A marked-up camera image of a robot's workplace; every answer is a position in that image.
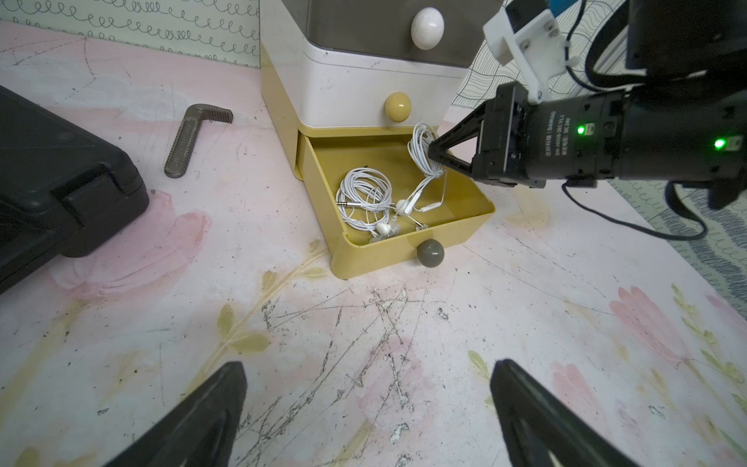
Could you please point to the black plastic tool case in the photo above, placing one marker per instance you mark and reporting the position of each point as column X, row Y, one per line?
column 64, row 190

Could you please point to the dark grey hex wrench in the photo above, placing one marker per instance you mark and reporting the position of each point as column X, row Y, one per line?
column 183, row 146

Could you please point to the yellow white drawer cabinet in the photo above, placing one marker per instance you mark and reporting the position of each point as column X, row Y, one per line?
column 282, row 40

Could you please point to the yellow bottom drawer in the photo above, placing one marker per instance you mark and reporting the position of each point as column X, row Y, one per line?
column 323, row 162

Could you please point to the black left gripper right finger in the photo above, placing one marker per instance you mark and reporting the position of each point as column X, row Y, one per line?
column 537, row 428

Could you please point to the grey top drawer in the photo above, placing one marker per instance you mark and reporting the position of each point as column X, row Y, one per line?
column 382, row 27

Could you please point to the white drawer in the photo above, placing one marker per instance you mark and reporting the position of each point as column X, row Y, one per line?
column 340, row 90

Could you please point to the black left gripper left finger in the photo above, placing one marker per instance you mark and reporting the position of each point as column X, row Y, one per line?
column 200, row 431

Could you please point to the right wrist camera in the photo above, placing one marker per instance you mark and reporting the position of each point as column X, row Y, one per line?
column 527, row 33

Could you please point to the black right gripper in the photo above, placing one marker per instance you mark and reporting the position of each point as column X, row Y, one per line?
column 520, row 143

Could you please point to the white earphones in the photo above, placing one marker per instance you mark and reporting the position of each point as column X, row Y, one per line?
column 362, row 193
column 392, row 222
column 422, row 136

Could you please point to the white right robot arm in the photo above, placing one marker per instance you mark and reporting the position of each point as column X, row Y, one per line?
column 664, row 100

